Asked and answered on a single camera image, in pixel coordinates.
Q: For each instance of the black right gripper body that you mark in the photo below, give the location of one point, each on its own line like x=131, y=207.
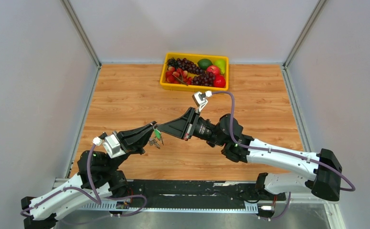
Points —
x=189, y=125

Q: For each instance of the red tomato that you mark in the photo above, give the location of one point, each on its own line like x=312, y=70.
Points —
x=219, y=81

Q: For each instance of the red apple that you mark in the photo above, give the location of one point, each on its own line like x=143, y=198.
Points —
x=214, y=70

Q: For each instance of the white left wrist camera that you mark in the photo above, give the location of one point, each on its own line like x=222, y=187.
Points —
x=111, y=144

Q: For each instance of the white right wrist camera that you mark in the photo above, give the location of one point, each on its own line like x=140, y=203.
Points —
x=201, y=100

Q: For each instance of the green key tag with key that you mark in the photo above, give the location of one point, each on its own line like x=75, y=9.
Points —
x=157, y=133

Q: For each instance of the dark grape bunch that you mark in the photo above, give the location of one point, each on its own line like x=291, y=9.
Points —
x=199, y=76

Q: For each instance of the red strawberries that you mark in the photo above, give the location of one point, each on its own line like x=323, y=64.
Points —
x=177, y=76

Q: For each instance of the green pear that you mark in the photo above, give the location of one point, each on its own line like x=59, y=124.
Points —
x=221, y=64

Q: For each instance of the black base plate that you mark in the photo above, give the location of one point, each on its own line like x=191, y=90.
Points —
x=194, y=193

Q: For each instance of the yellow fruit tray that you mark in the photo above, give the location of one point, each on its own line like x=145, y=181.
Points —
x=194, y=58

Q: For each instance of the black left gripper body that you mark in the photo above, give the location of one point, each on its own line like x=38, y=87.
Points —
x=137, y=147

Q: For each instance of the large silver keyring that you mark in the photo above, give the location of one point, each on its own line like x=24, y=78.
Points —
x=154, y=142

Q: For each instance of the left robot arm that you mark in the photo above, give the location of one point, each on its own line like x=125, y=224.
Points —
x=98, y=178

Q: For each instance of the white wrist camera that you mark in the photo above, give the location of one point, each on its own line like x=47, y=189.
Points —
x=201, y=100
x=111, y=144

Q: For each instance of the green avocado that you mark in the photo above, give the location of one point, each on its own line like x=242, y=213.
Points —
x=204, y=63

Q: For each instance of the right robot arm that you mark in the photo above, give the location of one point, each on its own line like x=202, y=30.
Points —
x=318, y=173

